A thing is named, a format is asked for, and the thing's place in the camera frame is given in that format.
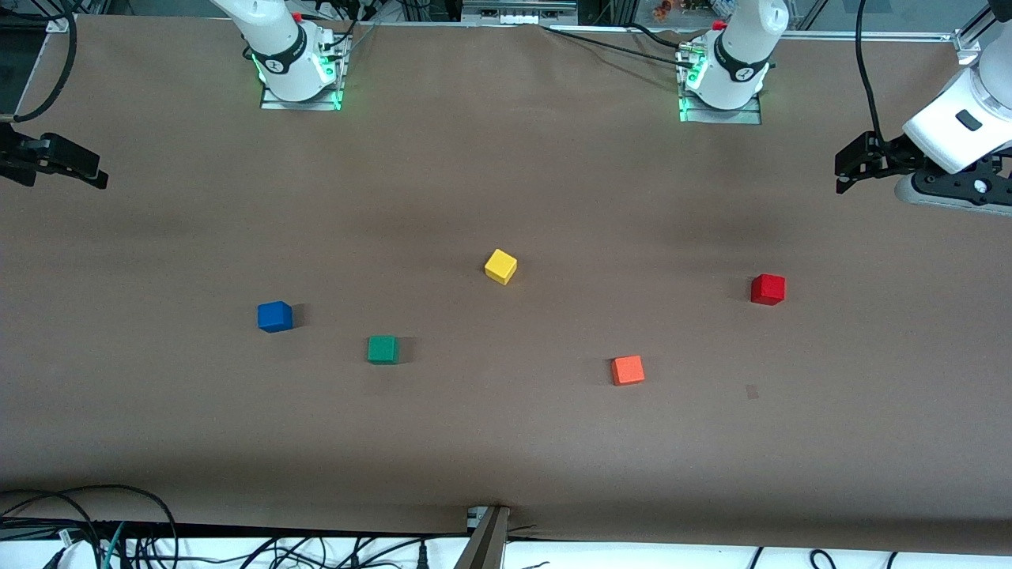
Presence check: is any red wooden block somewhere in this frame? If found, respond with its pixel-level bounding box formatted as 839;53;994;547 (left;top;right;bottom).
750;273;787;306

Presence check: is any blue wooden block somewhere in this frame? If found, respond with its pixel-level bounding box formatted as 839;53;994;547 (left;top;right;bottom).
257;301;294;333

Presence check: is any orange wooden block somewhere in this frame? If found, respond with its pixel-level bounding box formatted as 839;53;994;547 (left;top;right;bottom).
610;355;646;387

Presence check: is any yellow wooden block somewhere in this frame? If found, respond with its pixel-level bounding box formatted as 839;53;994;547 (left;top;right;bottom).
484;249;519;286

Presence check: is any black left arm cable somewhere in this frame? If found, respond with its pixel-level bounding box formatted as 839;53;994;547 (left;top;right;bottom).
855;0;886;147

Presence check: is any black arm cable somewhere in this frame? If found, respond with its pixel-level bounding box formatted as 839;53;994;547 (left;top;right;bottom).
12;8;78;124
855;0;886;147

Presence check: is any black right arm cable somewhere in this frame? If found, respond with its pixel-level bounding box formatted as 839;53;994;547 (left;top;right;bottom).
12;8;78;124

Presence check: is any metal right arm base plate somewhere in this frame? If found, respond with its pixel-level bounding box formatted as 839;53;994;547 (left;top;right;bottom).
260;77;343;111

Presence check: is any short black table cable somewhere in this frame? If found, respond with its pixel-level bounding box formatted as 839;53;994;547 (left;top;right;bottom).
625;22;685;50

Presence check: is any long black table cable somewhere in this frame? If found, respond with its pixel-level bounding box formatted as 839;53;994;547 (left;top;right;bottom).
542;24;697;68

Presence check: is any black looped floor cable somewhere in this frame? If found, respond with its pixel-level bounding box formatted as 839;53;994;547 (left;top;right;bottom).
0;484;179;569

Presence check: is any teal floor cable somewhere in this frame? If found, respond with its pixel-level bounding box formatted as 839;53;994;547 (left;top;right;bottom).
99;522;127;569

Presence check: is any grey metal camera mount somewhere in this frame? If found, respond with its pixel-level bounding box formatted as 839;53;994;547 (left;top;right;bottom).
455;506;511;569

